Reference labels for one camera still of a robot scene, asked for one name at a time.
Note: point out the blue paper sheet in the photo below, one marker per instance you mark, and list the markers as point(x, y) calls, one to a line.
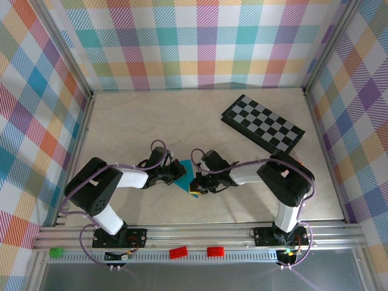
point(183, 185)

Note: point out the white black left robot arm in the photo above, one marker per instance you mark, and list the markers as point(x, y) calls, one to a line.
point(133, 179)

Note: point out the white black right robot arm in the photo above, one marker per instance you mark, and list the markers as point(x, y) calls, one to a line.
point(245, 175)

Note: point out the grey metal sheet panel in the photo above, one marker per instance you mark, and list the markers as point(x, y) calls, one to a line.
point(212, 277)

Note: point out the black grey folding chessboard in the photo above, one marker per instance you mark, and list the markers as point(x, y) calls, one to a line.
point(257, 115)

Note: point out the red plastic block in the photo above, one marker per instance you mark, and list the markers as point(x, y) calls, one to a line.
point(178, 253)
point(216, 252)

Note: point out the small right connector board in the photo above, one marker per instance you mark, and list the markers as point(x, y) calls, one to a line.
point(286, 256)

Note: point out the green plastic block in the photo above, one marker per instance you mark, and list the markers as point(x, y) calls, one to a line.
point(56, 252)

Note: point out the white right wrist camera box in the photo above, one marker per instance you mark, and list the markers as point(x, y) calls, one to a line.
point(203, 166)

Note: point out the aluminium mounting rail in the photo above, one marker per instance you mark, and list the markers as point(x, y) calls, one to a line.
point(197, 236)

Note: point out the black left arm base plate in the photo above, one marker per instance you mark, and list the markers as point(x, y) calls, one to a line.
point(136, 238)

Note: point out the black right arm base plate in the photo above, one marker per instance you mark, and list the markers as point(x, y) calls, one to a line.
point(263, 236)

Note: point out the aluminium table edge rail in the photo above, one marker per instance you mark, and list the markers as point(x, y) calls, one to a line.
point(82, 133)
point(318, 133)

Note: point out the aluminium frame post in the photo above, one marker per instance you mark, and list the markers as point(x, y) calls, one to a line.
point(65, 48)
point(330, 45)

